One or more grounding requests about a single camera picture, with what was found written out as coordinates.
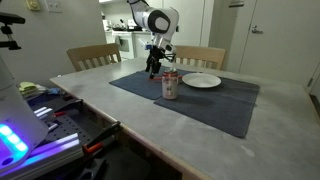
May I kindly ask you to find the red and silver soda can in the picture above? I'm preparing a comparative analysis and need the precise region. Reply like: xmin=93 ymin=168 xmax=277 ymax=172
xmin=162 ymin=68 xmax=179 ymax=99

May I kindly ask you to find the light wooden chair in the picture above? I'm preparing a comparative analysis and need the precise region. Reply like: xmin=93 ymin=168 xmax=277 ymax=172
xmin=67 ymin=43 xmax=122 ymax=71
xmin=174 ymin=45 xmax=226 ymax=70

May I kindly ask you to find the dark blue left placemat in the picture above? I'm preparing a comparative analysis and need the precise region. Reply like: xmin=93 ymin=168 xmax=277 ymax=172
xmin=110 ymin=67 xmax=189 ymax=100

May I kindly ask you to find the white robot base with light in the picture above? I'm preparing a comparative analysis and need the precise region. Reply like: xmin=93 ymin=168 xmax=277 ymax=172
xmin=0 ymin=57 xmax=48 ymax=173

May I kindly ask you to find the stack of cloths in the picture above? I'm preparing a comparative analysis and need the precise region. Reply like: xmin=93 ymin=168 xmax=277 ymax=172
xmin=19 ymin=82 xmax=47 ymax=99

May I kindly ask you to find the dark blue right placemat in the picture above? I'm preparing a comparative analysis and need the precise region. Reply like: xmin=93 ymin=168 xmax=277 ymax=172
xmin=155 ymin=78 xmax=260 ymax=138

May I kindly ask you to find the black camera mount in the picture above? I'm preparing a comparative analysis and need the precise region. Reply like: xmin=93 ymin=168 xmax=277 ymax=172
xmin=0 ymin=12 xmax=26 ymax=50

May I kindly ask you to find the white door with handle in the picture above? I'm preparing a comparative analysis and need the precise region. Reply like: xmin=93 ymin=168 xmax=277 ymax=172
xmin=240 ymin=0 xmax=320 ymax=87

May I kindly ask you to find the yellow wall thermostat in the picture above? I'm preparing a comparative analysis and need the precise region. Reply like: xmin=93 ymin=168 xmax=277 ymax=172
xmin=26 ymin=0 xmax=40 ymax=11

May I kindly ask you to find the dark blue placemat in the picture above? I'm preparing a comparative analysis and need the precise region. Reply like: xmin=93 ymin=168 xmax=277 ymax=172
xmin=110 ymin=67 xmax=189 ymax=100
xmin=155 ymin=78 xmax=260 ymax=138

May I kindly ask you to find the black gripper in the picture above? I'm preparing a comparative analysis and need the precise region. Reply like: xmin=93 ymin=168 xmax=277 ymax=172
xmin=145 ymin=46 xmax=176 ymax=79

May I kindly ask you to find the white wall light switch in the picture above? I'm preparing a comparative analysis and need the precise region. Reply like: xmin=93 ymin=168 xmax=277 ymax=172
xmin=45 ymin=0 xmax=62 ymax=13

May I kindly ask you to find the black and orange clamp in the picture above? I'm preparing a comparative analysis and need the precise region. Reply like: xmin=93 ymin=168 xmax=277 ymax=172
xmin=82 ymin=121 xmax=121 ymax=154

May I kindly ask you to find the light wooden chair left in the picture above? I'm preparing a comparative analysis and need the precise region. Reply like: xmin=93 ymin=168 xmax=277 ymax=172
xmin=67 ymin=43 xmax=122 ymax=71

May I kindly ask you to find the white round plate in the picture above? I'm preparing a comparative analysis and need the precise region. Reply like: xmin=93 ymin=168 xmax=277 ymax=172
xmin=182 ymin=73 xmax=221 ymax=88

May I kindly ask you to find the light wooden chair right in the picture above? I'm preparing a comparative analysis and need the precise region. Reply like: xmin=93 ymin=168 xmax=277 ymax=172
xmin=174 ymin=45 xmax=226 ymax=70

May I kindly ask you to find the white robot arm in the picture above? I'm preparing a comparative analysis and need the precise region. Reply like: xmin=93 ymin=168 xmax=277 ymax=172
xmin=127 ymin=0 xmax=179 ymax=79

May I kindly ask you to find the white kitchen stove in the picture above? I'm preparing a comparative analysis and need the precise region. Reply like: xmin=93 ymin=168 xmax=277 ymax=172
xmin=112 ymin=31 xmax=135 ymax=59

